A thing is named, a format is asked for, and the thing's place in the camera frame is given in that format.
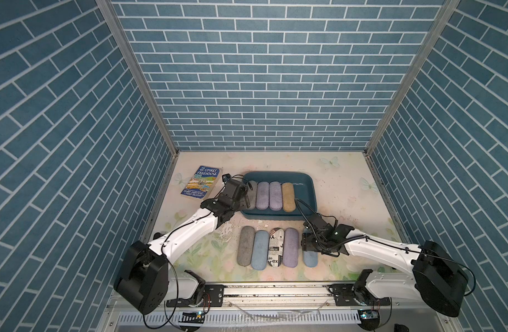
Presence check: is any light blue glasses case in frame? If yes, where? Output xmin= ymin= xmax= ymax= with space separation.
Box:
xmin=302 ymin=251 xmax=318 ymax=268
xmin=251 ymin=230 xmax=269 ymax=271

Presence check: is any tan fabric glasses case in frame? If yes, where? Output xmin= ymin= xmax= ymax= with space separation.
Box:
xmin=282 ymin=183 xmax=296 ymax=213

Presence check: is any lavender fabric glasses case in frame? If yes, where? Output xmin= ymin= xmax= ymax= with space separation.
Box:
xmin=256 ymin=181 xmax=270 ymax=210

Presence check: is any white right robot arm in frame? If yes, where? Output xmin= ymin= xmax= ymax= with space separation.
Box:
xmin=301 ymin=213 xmax=468 ymax=318

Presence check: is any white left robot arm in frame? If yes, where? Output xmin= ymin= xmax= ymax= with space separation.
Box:
xmin=114 ymin=174 xmax=252 ymax=315

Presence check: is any newspaper print glasses case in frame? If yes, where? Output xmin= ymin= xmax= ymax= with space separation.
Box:
xmin=268 ymin=228 xmax=284 ymax=268

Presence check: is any dark grey lower glasses case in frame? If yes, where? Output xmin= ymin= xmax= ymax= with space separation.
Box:
xmin=237 ymin=226 xmax=256 ymax=267

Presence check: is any teal plastic storage bin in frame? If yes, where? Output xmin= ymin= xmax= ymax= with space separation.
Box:
xmin=241 ymin=171 xmax=318 ymax=221

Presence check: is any colourful paperback book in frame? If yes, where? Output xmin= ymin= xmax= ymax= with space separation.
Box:
xmin=180 ymin=165 xmax=221 ymax=199

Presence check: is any aluminium front rail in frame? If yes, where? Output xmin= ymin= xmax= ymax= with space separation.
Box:
xmin=106 ymin=281 xmax=442 ymax=310

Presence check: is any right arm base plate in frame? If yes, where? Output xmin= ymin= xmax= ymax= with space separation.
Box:
xmin=327 ymin=283 xmax=391 ymax=307

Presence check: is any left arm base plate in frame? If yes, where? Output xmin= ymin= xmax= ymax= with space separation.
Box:
xmin=166 ymin=284 xmax=225 ymax=308

